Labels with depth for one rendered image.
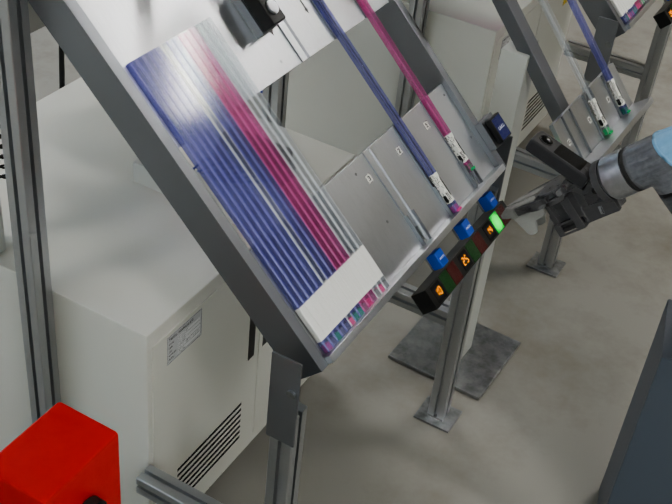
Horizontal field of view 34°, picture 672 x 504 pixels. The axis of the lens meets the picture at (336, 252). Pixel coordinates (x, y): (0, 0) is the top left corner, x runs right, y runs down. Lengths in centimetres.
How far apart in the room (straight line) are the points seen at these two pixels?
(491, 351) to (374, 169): 104
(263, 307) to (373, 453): 95
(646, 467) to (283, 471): 80
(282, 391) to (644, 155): 66
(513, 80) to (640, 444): 77
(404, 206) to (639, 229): 160
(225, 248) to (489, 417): 119
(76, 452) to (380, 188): 72
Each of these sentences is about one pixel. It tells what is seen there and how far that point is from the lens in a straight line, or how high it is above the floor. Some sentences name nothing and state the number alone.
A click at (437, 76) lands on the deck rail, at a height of 86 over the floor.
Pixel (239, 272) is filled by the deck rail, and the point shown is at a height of 83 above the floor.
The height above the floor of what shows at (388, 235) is 76.
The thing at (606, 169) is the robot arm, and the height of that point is 93.
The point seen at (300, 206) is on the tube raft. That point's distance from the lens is 166.
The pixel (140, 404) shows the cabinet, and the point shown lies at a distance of 190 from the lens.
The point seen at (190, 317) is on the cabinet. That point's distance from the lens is 187.
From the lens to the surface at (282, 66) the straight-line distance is 178.
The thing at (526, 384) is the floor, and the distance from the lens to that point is 271.
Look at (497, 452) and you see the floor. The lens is 253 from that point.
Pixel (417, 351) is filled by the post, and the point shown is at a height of 1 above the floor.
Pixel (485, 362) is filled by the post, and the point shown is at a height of 1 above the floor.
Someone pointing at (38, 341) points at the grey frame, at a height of 53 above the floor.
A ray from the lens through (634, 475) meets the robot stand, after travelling 223.
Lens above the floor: 181
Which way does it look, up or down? 37 degrees down
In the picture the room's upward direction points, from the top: 7 degrees clockwise
